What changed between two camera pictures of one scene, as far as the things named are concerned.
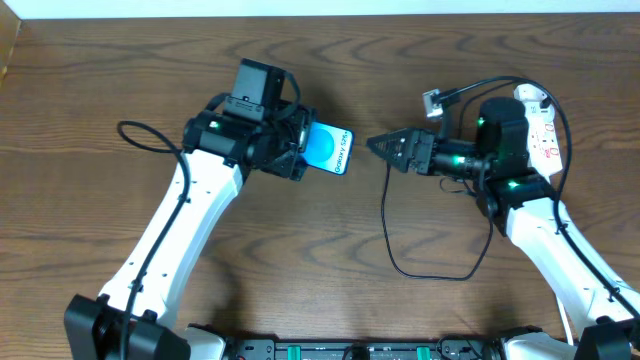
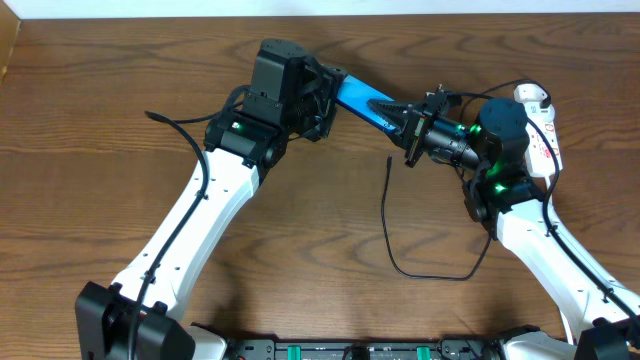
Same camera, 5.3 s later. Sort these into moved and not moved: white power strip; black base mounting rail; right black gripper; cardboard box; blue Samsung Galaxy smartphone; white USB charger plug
Moved: right black gripper; blue Samsung Galaxy smartphone
Not moved: cardboard box; white USB charger plug; white power strip; black base mounting rail
